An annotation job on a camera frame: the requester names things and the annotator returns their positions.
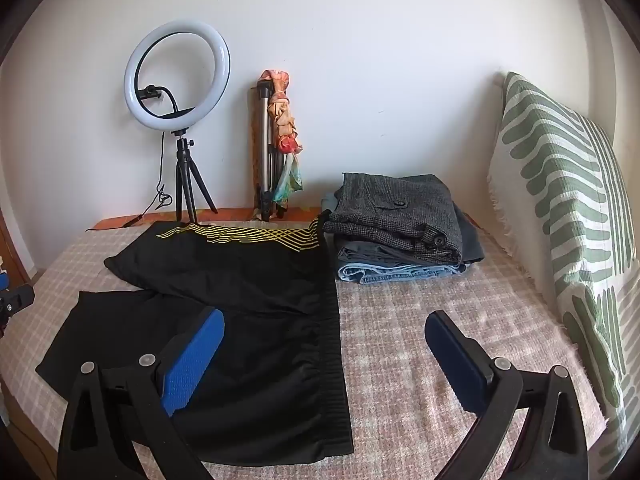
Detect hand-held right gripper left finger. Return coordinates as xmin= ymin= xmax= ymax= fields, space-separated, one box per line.
xmin=56 ymin=307 xmax=226 ymax=480

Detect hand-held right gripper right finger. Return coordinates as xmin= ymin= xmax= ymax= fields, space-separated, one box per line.
xmin=424 ymin=310 xmax=591 ymax=480

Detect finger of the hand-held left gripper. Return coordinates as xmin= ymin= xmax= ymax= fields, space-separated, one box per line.
xmin=0 ymin=272 xmax=36 ymax=332

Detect black pants with yellow stripes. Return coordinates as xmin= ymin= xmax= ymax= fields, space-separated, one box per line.
xmin=35 ymin=220 xmax=355 ymax=466

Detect folded dark grey pants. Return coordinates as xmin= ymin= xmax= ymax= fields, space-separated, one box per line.
xmin=335 ymin=175 xmax=486 ymax=267

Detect folded grey tweed pants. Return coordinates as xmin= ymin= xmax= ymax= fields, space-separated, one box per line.
xmin=322 ymin=172 xmax=463 ymax=265

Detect beige checkered blanket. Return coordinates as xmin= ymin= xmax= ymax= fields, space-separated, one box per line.
xmin=0 ymin=225 xmax=608 ymax=480

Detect folded blue jeans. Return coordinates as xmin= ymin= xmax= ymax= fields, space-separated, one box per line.
xmin=336 ymin=251 xmax=468 ymax=286

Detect small black tripod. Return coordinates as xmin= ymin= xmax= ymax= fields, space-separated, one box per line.
xmin=170 ymin=130 xmax=218 ymax=226

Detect green patterned white pillow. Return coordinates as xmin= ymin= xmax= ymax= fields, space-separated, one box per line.
xmin=487 ymin=71 xmax=640 ymax=461

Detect folded chair with orange cloth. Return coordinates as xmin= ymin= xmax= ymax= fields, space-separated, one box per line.
xmin=248 ymin=79 xmax=288 ymax=222

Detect floral orange scarf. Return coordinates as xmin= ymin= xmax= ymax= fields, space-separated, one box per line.
xmin=257 ymin=69 xmax=305 ymax=206

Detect black ring light cable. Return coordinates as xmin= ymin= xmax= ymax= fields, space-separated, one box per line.
xmin=85 ymin=132 xmax=173 ymax=233

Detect white ring light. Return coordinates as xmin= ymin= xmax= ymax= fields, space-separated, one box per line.
xmin=123 ymin=20 xmax=232 ymax=136

